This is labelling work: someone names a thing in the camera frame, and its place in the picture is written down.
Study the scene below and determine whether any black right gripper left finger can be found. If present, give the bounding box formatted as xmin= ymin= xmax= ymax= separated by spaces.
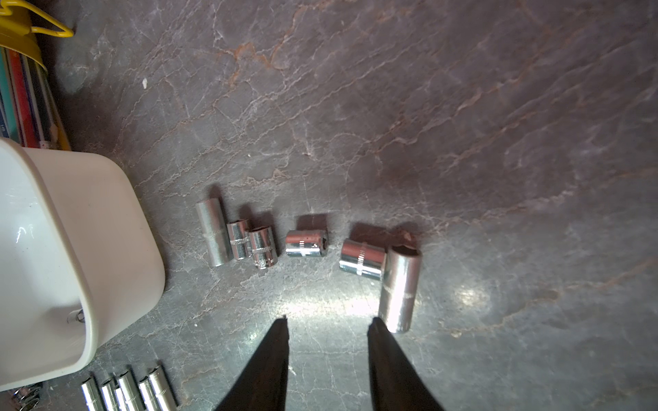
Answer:
xmin=215 ymin=317 xmax=290 ymax=410

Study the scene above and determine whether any large chrome socket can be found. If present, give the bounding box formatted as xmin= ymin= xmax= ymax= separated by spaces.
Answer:
xmin=378 ymin=245 xmax=423 ymax=334

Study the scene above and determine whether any yellow pen holder bucket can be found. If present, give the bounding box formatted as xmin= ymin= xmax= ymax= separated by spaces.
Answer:
xmin=1 ymin=0 xmax=75 ymax=70

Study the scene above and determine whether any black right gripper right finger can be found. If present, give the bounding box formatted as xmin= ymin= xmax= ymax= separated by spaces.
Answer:
xmin=367 ymin=317 xmax=444 ymax=410

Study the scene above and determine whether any short chrome socket row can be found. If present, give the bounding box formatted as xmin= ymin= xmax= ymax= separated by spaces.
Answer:
xmin=226 ymin=219 xmax=252 ymax=260

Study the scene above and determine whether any bundle of coloured pencils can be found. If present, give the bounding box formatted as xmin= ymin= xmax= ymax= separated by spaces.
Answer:
xmin=1 ymin=47 xmax=71 ymax=151

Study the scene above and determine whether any white plastic storage box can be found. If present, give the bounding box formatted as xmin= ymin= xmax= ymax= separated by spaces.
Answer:
xmin=1 ymin=139 xmax=166 ymax=390

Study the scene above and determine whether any short chrome socket end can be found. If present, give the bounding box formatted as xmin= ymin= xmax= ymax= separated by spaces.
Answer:
xmin=248 ymin=226 xmax=278 ymax=270

